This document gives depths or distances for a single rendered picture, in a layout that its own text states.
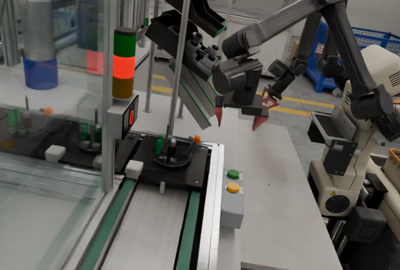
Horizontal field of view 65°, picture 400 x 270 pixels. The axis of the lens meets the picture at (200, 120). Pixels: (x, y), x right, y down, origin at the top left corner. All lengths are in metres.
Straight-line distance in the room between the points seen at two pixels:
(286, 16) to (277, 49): 4.23
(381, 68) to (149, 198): 0.91
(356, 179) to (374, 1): 9.08
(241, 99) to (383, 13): 9.82
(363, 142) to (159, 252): 0.93
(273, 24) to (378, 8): 9.61
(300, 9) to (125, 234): 0.78
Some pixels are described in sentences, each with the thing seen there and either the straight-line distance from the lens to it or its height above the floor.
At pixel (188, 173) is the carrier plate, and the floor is 0.97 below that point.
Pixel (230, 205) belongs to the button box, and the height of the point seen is 0.96.
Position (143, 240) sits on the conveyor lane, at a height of 0.92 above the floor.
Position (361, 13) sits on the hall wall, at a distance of 10.28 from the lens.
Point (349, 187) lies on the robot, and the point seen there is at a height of 0.82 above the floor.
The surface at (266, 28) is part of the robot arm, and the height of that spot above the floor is 1.45.
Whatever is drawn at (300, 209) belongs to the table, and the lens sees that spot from 1.19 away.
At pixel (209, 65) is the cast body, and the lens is 1.15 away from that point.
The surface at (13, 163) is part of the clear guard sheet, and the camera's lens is 0.49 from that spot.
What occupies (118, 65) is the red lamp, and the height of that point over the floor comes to 1.34.
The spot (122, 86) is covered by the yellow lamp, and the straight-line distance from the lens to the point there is 0.74.
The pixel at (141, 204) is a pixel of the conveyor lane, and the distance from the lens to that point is 0.97.
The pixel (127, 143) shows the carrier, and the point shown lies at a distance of 1.12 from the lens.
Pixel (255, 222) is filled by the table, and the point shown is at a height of 0.86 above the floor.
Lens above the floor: 1.58
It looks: 27 degrees down
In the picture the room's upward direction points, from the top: 10 degrees clockwise
